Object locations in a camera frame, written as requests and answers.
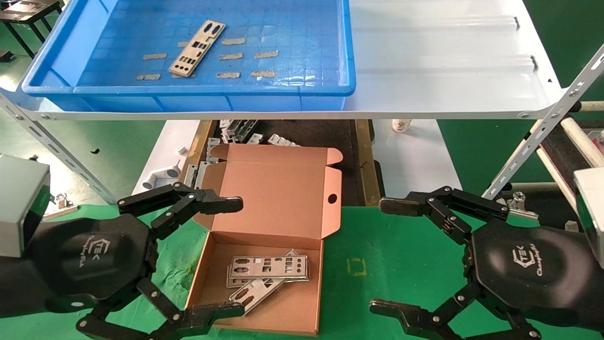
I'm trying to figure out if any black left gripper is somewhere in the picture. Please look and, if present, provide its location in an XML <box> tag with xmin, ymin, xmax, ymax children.
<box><xmin>0</xmin><ymin>182</ymin><xmax>246</xmax><ymax>340</ymax></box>

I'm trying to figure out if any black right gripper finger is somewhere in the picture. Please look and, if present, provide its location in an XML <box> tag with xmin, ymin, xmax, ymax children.
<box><xmin>379</xmin><ymin>186</ymin><xmax>510</xmax><ymax>245</ymax></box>

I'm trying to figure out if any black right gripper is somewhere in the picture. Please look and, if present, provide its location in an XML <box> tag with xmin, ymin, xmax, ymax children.
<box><xmin>369</xmin><ymin>219</ymin><xmax>604</xmax><ymax>340</ymax></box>

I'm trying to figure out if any silver metal shield plate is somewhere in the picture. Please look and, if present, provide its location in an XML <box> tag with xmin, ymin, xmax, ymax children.
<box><xmin>168</xmin><ymin>20</ymin><xmax>226</xmax><ymax>77</ymax></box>
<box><xmin>229</xmin><ymin>249</ymin><xmax>299</xmax><ymax>315</ymax></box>
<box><xmin>228</xmin><ymin>255</ymin><xmax>310</xmax><ymax>284</ymax></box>
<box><xmin>226</xmin><ymin>264</ymin><xmax>310</xmax><ymax>289</ymax></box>

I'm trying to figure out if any brown cardboard box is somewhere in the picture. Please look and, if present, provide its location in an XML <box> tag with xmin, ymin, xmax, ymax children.
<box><xmin>183</xmin><ymin>143</ymin><xmax>343</xmax><ymax>337</ymax></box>

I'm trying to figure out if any black wood-framed tray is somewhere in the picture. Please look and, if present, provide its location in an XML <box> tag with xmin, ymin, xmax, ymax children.
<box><xmin>170</xmin><ymin>119</ymin><xmax>387</xmax><ymax>207</ymax></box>

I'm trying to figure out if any blue plastic tray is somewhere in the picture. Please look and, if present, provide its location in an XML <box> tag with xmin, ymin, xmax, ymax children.
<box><xmin>21</xmin><ymin>0</ymin><xmax>356</xmax><ymax>112</ymax></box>

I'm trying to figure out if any green table cloth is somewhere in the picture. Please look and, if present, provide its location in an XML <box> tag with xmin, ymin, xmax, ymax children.
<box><xmin>0</xmin><ymin>204</ymin><xmax>604</xmax><ymax>340</ymax></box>

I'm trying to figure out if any white pipe fitting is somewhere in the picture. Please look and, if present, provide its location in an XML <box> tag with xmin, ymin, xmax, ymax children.
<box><xmin>142</xmin><ymin>161</ymin><xmax>181</xmax><ymax>190</ymax></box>

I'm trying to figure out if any silver binder clip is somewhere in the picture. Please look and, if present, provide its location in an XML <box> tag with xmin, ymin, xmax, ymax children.
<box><xmin>46</xmin><ymin>193</ymin><xmax>78</xmax><ymax>221</ymax></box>
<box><xmin>503</xmin><ymin>191</ymin><xmax>539</xmax><ymax>220</ymax></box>

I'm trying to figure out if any grey metal tube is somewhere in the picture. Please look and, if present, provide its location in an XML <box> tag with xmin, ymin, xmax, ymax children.
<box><xmin>507</xmin><ymin>182</ymin><xmax>576</xmax><ymax>194</ymax></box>

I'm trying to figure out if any white shelf board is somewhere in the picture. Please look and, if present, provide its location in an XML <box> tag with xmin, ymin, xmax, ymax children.
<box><xmin>0</xmin><ymin>0</ymin><xmax>564</xmax><ymax>121</ymax></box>

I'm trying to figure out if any white perforated shelf upright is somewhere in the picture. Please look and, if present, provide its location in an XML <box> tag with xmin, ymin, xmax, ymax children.
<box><xmin>0</xmin><ymin>92</ymin><xmax>117</xmax><ymax>205</ymax></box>
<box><xmin>481</xmin><ymin>45</ymin><xmax>604</xmax><ymax>201</ymax></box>

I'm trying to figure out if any black rubber mat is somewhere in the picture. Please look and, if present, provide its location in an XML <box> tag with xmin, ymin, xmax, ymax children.
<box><xmin>540</xmin><ymin>120</ymin><xmax>597</xmax><ymax>189</ymax></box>

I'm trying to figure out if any black side table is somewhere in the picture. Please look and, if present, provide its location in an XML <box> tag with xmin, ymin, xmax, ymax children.
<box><xmin>0</xmin><ymin>0</ymin><xmax>64</xmax><ymax>60</ymax></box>

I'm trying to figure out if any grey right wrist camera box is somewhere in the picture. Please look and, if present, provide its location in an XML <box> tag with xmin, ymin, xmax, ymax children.
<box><xmin>573</xmin><ymin>166</ymin><xmax>604</xmax><ymax>269</ymax></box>

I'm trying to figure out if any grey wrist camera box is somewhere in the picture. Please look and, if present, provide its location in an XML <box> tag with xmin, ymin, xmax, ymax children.
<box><xmin>0</xmin><ymin>155</ymin><xmax>50</xmax><ymax>258</ymax></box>
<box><xmin>573</xmin><ymin>166</ymin><xmax>604</xmax><ymax>269</ymax></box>

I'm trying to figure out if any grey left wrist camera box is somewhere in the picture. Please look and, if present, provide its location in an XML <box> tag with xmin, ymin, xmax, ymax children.
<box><xmin>0</xmin><ymin>155</ymin><xmax>50</xmax><ymax>258</ymax></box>

